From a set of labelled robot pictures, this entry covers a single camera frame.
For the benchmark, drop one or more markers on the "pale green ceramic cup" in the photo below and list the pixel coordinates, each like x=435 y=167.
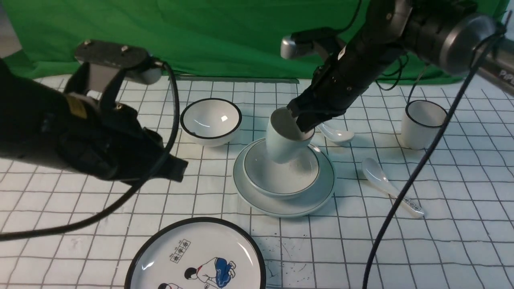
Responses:
x=284 y=140

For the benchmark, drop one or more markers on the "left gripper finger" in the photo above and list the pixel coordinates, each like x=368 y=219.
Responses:
x=174 y=168

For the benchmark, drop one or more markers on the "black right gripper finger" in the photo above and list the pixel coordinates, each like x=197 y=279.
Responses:
x=307 y=122
x=296 y=107

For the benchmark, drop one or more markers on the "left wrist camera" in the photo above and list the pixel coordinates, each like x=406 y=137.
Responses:
x=105 y=65

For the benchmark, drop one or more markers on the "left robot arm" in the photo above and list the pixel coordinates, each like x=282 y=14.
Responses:
x=22 y=103

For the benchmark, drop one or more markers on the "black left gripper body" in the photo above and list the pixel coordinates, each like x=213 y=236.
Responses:
x=78 y=135

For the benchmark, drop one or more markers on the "plain white ceramic spoon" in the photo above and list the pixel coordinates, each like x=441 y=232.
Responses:
x=335 y=135

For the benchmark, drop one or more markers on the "green backdrop cloth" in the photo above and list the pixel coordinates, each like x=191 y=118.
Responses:
x=212 y=38

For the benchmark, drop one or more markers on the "pale green ceramic plate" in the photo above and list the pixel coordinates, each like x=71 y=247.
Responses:
x=302 y=204

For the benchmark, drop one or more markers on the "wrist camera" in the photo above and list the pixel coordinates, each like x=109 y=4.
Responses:
x=105 y=65
x=323 y=41

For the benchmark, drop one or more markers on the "white spoon with label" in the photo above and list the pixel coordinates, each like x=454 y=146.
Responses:
x=376 y=176

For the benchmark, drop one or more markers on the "white grid tablecloth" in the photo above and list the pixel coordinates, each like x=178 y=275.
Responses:
x=465 y=240

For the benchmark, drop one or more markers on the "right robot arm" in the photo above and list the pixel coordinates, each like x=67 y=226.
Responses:
x=448 y=34

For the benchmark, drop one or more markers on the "pale green ceramic bowl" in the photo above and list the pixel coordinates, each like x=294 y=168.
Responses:
x=280 y=180

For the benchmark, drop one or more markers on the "illustrated plate black rim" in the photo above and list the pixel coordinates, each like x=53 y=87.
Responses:
x=198 y=253

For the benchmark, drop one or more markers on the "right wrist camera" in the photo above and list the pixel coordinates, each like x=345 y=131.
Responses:
x=323 y=41

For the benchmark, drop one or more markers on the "white bowl black rim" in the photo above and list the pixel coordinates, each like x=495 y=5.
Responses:
x=211 y=122

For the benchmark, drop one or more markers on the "white cup black rim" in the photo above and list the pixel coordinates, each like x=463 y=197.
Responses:
x=420 y=124

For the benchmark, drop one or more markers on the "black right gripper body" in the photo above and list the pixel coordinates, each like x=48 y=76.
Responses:
x=345 y=76

